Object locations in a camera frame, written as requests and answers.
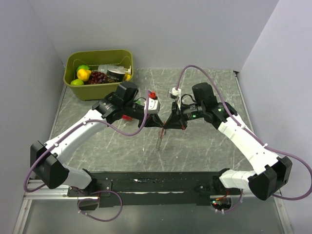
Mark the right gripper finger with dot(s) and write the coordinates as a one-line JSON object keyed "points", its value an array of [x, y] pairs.
{"points": [[175, 123], [175, 113]]}

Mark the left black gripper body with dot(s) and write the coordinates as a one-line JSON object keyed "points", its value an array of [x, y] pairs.
{"points": [[134, 111]]}

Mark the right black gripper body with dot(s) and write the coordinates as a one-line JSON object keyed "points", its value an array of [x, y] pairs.
{"points": [[187, 113]]}

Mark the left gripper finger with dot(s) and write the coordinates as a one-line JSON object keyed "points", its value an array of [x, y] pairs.
{"points": [[155, 117], [153, 123]]}

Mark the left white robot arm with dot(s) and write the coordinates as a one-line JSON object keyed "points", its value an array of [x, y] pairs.
{"points": [[48, 160]]}

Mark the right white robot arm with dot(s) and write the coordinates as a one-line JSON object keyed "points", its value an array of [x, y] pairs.
{"points": [[270, 172]]}

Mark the yellow toy banana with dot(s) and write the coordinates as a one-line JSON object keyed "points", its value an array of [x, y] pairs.
{"points": [[127, 77]]}

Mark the black tin can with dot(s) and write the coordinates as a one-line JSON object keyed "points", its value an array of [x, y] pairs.
{"points": [[115, 76]]}

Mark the purple toy grapes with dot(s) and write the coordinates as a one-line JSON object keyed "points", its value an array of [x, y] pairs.
{"points": [[96, 77]]}

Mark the clear plastic bottle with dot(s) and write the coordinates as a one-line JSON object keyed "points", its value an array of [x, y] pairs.
{"points": [[105, 67]]}

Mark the yellow toy pear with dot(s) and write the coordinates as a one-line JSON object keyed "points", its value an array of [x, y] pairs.
{"points": [[84, 74]]}

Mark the green toy lime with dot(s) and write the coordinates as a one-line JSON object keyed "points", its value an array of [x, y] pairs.
{"points": [[77, 82]]}

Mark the olive green plastic bin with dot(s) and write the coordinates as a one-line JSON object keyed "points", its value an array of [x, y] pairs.
{"points": [[93, 59]]}

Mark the green toy apple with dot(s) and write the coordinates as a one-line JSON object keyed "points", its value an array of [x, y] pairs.
{"points": [[85, 67]]}

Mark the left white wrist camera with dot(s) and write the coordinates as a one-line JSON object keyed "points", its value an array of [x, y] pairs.
{"points": [[152, 104]]}

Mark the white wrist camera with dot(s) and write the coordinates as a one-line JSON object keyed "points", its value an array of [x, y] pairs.
{"points": [[176, 95], [152, 104]]}

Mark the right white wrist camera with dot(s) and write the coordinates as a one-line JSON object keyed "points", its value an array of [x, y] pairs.
{"points": [[176, 95]]}

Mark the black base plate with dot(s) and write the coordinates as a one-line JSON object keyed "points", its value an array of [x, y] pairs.
{"points": [[155, 188]]}

